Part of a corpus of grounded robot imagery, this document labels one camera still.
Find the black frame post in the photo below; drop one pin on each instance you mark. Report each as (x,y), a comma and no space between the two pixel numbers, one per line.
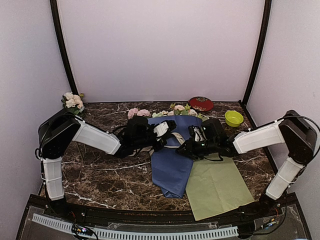
(62,45)
(258,53)

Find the lime green bowl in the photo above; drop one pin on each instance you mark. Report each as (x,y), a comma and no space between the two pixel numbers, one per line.
(233,118)

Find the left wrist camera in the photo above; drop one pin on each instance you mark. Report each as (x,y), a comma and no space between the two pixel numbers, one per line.
(136,127)

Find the white slotted cable duct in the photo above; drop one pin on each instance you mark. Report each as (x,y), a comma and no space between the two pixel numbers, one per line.
(100,233)

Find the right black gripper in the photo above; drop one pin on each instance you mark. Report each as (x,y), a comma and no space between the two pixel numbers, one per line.
(189,150)

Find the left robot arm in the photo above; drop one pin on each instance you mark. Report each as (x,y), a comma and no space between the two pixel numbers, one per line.
(59,132)

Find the right black frame post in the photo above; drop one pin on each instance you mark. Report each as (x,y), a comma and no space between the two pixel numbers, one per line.
(258,53)

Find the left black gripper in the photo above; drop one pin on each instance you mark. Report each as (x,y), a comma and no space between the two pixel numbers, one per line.
(163,142)

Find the left black frame post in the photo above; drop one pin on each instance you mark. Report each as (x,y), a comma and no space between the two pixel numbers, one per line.
(62,45)

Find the red decorated round plate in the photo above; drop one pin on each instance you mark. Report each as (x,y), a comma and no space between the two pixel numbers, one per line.
(201,104)

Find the yellow-green wrapping paper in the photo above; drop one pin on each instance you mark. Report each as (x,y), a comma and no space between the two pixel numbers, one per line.
(216,187)

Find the remaining white rose stems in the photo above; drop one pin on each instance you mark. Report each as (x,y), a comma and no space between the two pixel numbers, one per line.
(73,103)

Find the light blue wrapping paper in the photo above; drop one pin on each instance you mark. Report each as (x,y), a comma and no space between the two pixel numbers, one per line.
(171,171)

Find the pink rose stem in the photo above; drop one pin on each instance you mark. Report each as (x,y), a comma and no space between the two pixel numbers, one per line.
(136,112)

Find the cream ribbon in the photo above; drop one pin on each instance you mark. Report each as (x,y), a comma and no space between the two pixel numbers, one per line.
(178,137)

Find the cream rose stem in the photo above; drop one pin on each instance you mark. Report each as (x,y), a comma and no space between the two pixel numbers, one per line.
(184,110)

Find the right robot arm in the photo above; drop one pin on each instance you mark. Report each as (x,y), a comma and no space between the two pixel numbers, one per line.
(298,133)

